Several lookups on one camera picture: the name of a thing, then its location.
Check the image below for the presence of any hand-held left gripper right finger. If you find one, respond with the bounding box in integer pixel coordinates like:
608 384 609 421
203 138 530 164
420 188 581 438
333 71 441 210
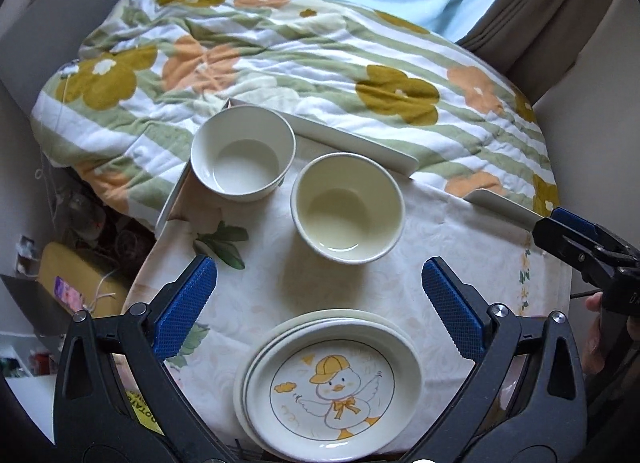
400 256 589 463

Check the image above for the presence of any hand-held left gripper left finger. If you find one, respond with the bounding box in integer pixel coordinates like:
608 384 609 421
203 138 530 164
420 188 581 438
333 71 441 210
52 255 236 463

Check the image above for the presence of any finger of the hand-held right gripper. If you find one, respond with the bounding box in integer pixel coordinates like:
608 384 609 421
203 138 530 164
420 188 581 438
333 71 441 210
532 218 619 290
550 207 640 265

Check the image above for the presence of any plain white plate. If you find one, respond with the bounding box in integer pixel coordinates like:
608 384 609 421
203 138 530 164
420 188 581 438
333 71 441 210
233 309 417 454

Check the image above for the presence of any cream round bowl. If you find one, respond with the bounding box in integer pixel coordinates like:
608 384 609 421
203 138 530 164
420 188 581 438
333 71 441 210
290 153 406 265

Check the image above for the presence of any duck print plate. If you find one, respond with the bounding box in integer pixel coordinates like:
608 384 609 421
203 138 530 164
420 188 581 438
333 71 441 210
244 327 423 459

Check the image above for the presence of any white round bowl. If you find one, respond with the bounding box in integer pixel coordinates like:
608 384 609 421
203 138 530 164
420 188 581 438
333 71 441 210
190 106 297 204

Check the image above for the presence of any person's right hand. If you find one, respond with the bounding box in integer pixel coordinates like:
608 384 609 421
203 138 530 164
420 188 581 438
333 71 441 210
583 292 609 375

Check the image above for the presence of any floral white tablecloth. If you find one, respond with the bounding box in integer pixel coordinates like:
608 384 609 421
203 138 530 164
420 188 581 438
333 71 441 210
125 163 573 463

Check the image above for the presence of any yellow box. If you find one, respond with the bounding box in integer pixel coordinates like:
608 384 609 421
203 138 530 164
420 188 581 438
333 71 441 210
39 242 132 319

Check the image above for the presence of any brown curtain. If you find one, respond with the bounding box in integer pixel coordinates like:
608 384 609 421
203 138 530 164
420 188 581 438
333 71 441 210
457 0 628 99

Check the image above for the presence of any floral striped blanket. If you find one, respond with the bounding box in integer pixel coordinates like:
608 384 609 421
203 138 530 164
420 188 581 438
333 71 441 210
30 0 561 229

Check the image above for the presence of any white charger cable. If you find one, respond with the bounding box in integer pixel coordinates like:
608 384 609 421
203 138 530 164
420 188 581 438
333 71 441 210
57 61 81 109

